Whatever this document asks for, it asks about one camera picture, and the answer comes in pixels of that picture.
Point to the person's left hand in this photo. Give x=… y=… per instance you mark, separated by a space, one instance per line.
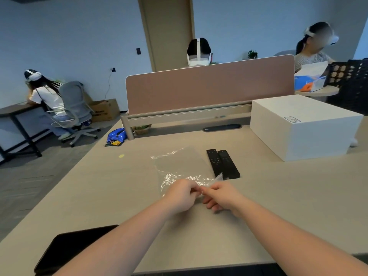
x=179 y=196

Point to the person's right hand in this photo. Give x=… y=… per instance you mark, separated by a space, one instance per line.
x=222 y=198

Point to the person's left fingers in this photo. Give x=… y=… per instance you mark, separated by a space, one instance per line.
x=197 y=190

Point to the person's right fingers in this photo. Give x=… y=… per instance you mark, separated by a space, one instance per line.
x=210 y=198

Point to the clear plastic bag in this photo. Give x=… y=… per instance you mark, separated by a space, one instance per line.
x=184 y=166

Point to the person's left forearm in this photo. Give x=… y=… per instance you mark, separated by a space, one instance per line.
x=115 y=241

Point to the person's right forearm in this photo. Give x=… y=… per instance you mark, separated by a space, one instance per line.
x=299 y=241

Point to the black remote control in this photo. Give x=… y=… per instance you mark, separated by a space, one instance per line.
x=228 y=164
x=214 y=161

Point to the green plant in basket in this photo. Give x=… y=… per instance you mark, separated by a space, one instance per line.
x=141 y=129

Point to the blue snack packet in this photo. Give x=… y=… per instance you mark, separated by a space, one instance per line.
x=117 y=136

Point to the pink desk divider panel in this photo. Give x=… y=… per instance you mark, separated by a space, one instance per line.
x=210 y=83

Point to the large white box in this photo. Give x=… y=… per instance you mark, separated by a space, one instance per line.
x=304 y=130

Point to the brown cardboard box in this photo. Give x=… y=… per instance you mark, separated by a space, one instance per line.
x=104 y=109

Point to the white headset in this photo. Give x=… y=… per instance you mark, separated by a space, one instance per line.
x=32 y=75
x=198 y=56
x=322 y=34

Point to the black tablet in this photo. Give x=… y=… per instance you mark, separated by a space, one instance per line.
x=64 y=250

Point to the small potted plant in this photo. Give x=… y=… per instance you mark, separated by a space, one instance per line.
x=252 y=54

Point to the grey office chair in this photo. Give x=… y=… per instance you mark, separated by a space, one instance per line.
x=75 y=107

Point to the round white table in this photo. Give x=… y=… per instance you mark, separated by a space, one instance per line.
x=319 y=91

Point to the wooden door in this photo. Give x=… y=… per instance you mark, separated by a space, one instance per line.
x=168 y=31

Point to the black plastic crate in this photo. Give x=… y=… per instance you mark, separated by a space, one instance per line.
x=349 y=83

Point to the dark side desk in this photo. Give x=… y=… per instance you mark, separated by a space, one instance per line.
x=17 y=123

